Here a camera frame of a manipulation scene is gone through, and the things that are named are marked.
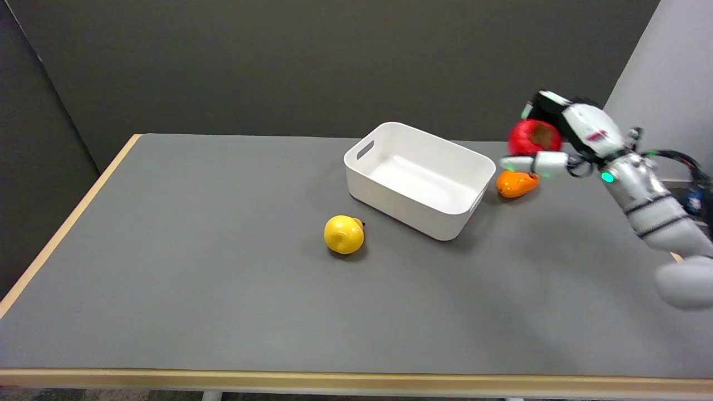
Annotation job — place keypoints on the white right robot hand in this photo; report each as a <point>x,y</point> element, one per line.
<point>589,132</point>

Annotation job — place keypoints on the red apple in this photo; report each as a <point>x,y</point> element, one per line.
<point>530,137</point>

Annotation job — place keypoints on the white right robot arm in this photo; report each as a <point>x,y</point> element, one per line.
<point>653,205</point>

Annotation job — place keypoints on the white plastic box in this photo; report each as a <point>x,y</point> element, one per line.
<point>419,179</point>

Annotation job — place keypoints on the orange fruit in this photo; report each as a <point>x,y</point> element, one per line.
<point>516,184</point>

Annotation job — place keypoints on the yellow lemon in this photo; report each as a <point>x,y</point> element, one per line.
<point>343,234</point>

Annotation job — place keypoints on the white table leg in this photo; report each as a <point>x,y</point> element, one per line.
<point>211,396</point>

